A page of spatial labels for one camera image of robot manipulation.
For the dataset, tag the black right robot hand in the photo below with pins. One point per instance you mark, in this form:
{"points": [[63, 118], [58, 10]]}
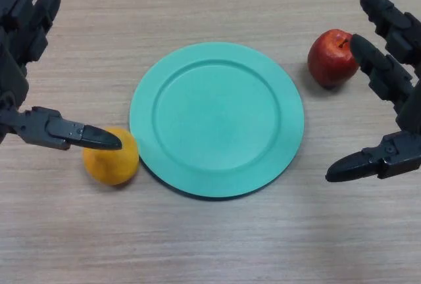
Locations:
{"points": [[409, 106]]}

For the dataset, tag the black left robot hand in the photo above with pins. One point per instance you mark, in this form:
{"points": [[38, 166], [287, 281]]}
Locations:
{"points": [[14, 77]]}

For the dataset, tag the red apple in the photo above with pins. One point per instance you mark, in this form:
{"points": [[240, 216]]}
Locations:
{"points": [[329, 60]]}

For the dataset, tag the green round plate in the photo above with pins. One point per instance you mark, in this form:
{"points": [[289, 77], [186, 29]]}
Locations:
{"points": [[216, 121]]}

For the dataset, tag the yellow pear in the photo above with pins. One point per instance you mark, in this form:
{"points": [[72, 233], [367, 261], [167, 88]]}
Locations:
{"points": [[112, 169]]}

